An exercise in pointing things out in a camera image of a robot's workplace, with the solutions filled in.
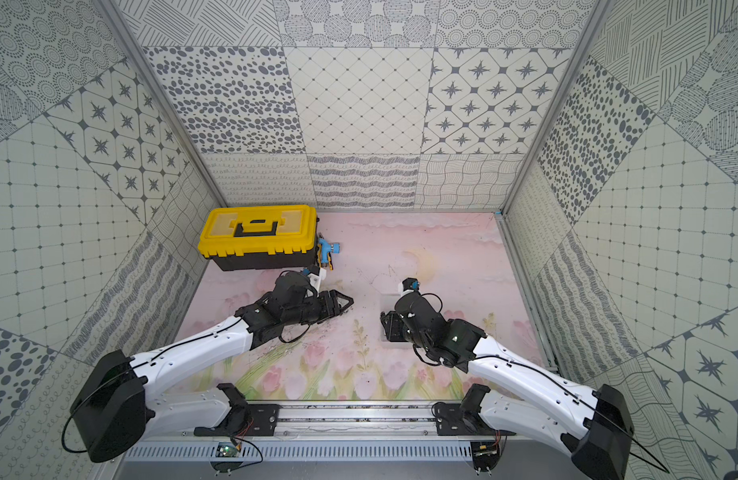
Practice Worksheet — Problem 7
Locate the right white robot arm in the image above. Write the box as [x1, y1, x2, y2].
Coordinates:
[380, 290, 634, 479]

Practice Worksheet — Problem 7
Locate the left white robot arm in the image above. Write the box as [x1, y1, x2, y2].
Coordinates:
[68, 270, 354, 463]

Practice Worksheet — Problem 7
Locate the yellow black toolbox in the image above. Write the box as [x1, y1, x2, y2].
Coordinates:
[198, 205, 318, 271]

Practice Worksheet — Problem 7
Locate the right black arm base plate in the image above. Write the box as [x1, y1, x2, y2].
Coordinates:
[431, 402, 516, 437]

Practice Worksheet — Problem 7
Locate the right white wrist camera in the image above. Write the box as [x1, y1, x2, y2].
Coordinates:
[401, 277, 419, 294]

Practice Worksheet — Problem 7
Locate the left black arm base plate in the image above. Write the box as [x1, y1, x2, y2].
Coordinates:
[210, 404, 281, 437]

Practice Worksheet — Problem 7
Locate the white slotted cable duct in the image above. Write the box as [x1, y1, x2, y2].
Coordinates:
[125, 439, 471, 463]

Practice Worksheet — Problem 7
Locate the clear plastic storage box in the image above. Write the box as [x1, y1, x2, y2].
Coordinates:
[380, 293, 411, 345]

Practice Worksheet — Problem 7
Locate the blue yellow hand tool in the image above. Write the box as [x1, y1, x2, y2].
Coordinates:
[317, 234, 341, 270]

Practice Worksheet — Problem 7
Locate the aluminium mounting rail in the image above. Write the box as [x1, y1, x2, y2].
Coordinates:
[143, 394, 564, 443]

